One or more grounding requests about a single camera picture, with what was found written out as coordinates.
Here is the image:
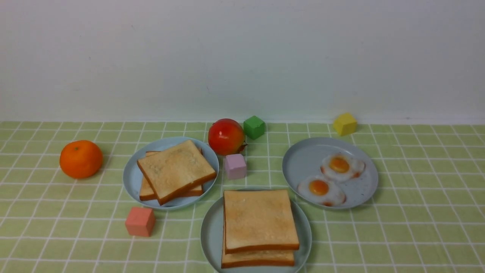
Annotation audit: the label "front fried egg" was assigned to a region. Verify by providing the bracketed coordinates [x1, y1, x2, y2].
[297, 175, 347, 207]

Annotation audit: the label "fried egg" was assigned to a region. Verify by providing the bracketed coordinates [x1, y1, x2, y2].
[320, 153, 366, 183]
[297, 175, 347, 207]

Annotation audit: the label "rear fried egg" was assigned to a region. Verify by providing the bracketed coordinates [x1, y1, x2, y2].
[320, 153, 366, 183]

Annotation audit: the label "orange mandarin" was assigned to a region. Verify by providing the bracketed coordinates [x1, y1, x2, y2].
[59, 140, 103, 179]

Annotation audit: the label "pink cube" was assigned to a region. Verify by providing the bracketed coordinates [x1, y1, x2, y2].
[224, 154, 247, 180]

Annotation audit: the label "green checkered tablecloth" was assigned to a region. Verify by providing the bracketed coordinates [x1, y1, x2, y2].
[0, 121, 485, 273]

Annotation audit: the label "teal empty plate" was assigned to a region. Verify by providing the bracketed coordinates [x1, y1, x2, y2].
[200, 188, 312, 273]

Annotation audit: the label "red-orange cube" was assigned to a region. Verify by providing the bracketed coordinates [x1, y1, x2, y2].
[125, 206, 156, 237]

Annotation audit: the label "red pomegranate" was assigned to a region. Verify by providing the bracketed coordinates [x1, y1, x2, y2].
[208, 119, 247, 157]

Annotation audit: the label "green cube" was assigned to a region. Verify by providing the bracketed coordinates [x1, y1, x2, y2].
[243, 115, 266, 140]

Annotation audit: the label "grey-blue egg plate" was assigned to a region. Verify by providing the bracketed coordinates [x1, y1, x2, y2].
[282, 138, 379, 210]

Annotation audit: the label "yellow cube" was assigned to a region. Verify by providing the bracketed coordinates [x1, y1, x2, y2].
[333, 112, 358, 136]

